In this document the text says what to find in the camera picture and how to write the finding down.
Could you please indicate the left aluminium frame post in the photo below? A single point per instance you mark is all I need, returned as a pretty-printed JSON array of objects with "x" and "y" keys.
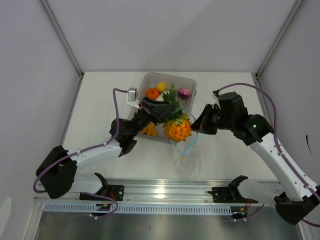
[{"x": 53, "y": 21}]

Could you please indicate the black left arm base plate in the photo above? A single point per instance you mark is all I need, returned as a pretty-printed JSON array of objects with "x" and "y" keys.
[{"x": 115, "y": 192}]

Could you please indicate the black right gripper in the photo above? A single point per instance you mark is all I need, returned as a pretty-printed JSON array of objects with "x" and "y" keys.
[{"x": 201, "y": 124}]

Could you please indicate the yellow toy ginger root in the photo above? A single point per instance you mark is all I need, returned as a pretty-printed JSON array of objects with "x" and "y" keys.
[{"x": 150, "y": 130}]

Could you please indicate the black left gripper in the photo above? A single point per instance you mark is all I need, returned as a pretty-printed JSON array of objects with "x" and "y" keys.
[{"x": 156, "y": 112}]

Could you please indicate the right aluminium frame post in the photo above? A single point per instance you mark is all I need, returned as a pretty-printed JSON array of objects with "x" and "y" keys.
[{"x": 282, "y": 33}]

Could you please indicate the aluminium frame post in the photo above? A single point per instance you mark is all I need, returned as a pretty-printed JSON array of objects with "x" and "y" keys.
[
  {"x": 53, "y": 21},
  {"x": 282, "y": 33}
]

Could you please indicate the white toy radish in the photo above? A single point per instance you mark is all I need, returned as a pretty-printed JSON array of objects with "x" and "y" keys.
[{"x": 160, "y": 98}]

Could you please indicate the aluminium table edge rail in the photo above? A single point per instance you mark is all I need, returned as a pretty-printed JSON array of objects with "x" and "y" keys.
[{"x": 165, "y": 192}]

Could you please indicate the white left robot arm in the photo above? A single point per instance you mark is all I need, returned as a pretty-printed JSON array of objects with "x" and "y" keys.
[{"x": 59, "y": 172}]

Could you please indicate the clear grey plastic bin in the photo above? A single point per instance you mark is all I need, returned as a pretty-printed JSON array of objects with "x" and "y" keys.
[{"x": 151, "y": 80}]

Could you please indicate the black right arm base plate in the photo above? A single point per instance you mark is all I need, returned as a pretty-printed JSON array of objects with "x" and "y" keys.
[{"x": 230, "y": 193}]

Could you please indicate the purple toy onion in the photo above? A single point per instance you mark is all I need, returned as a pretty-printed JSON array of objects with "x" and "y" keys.
[{"x": 184, "y": 93}]

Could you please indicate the orange toy pumpkin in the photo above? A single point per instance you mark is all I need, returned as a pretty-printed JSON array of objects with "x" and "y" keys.
[{"x": 152, "y": 93}]

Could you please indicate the toy pineapple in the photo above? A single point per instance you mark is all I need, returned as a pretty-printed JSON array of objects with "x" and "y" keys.
[{"x": 177, "y": 127}]

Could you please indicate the yellow toy lemon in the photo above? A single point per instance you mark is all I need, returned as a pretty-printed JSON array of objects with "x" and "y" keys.
[{"x": 161, "y": 86}]

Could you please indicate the clear zip top bag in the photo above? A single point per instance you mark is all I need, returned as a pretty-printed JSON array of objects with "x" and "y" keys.
[{"x": 187, "y": 159}]

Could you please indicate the white slotted cable duct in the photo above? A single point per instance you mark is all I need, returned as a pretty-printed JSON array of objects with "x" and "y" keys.
[{"x": 126, "y": 208}]

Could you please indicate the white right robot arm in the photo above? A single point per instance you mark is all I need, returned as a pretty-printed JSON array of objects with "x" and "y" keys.
[{"x": 296, "y": 195}]

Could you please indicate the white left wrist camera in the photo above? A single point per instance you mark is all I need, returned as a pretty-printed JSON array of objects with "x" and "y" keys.
[{"x": 131, "y": 97}]

